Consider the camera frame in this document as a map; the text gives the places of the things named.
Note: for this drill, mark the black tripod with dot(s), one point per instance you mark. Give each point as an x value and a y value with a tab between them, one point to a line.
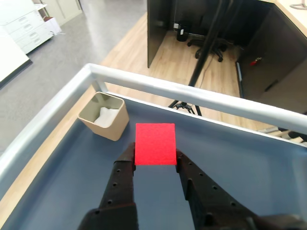
204	55

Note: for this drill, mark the silver table frame rail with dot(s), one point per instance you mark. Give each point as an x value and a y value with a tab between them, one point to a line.
168	89

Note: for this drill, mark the white crumpled cloth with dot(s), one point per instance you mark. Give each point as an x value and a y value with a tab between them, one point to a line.
105	117

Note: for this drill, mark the beige box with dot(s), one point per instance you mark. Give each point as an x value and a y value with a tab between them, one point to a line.
115	127

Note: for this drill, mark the black office chair base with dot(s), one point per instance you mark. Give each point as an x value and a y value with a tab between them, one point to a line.
216	46

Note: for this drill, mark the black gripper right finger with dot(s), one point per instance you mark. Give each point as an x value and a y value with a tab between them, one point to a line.
211	206

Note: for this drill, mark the black desk partition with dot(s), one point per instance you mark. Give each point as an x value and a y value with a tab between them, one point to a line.
156	28

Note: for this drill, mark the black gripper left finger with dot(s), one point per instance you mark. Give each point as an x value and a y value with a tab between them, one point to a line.
117	191

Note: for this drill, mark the red cube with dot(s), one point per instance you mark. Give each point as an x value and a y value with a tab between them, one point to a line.
155	143

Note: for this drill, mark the black waste bin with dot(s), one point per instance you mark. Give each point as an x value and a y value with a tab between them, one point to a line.
182	33

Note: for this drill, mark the white drawer cabinet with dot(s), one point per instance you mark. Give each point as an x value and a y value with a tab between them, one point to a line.
26	31

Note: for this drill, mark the blue-grey table mat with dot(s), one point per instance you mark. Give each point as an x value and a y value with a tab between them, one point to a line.
72	172

